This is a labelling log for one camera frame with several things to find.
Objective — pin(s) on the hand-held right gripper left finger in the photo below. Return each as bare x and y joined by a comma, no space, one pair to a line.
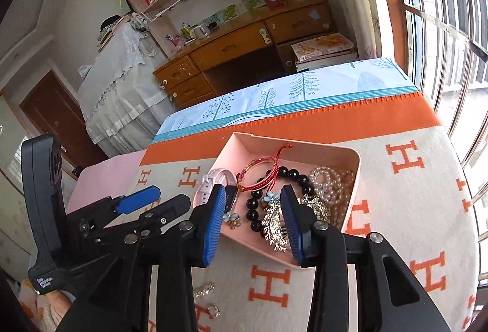
213,225

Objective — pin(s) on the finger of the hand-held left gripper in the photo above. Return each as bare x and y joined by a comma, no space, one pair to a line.
171,206
139,196

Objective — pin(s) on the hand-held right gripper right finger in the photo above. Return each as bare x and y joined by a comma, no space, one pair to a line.
291,225

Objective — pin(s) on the rhinestone leaf hair comb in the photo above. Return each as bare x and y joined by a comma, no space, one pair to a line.
272,227

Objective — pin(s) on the flower brooch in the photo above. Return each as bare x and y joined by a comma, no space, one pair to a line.
232,219

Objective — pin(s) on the white smartwatch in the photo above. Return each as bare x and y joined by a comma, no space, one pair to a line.
213,175

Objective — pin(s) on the pink plastic tray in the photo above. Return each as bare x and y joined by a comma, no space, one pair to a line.
305,154

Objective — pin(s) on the pink sheet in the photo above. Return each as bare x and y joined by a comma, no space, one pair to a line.
110,175

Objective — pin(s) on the rhinestone bar pin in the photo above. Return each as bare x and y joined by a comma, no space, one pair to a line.
204,289

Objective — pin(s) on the brown wooden door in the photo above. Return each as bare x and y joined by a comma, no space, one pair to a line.
57,114

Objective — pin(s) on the orange patterned cloth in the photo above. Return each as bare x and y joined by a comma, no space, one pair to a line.
42,309

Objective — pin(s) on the orange and grey blanket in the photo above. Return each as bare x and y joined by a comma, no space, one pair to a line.
400,202

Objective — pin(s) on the white lace cloth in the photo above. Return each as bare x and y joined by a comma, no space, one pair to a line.
114,88

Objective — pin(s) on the white plastic bag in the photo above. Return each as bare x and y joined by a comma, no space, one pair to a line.
84,71

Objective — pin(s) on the blue tree-print sheet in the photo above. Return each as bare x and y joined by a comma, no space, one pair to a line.
324,88

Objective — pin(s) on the pen holder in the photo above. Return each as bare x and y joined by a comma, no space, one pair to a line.
187,33

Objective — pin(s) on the pile of papers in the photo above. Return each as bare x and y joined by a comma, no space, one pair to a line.
110,28

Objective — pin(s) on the wooden desk with drawers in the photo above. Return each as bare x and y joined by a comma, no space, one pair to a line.
236,46

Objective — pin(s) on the white mug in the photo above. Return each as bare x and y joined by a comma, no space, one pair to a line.
201,32

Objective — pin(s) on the stack of magazines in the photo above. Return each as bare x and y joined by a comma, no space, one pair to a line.
324,44

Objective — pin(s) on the white drawer lock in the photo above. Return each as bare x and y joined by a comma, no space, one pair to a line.
265,35

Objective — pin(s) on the row of picture cards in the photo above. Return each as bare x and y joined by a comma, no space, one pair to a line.
228,11

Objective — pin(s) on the red tissue box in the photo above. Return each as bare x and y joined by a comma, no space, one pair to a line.
274,3

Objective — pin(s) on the window with metal bars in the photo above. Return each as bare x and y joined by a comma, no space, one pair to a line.
438,30

